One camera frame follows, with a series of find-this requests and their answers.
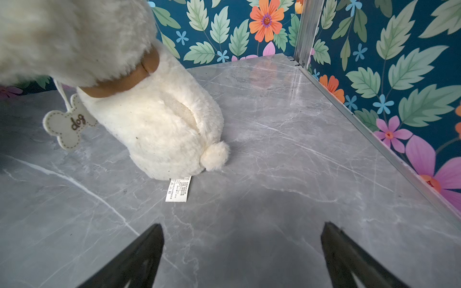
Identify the white plush dog toy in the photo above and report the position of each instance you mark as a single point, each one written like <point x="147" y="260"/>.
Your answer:
<point x="125" y="79"/>

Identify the aluminium frame corner post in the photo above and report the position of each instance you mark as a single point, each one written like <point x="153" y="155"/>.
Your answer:
<point x="309" y="22"/>

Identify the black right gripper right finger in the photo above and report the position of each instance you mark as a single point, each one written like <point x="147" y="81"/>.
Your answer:
<point x="346" y="261"/>

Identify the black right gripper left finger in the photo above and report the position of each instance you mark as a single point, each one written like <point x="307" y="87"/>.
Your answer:
<point x="135" y="267"/>

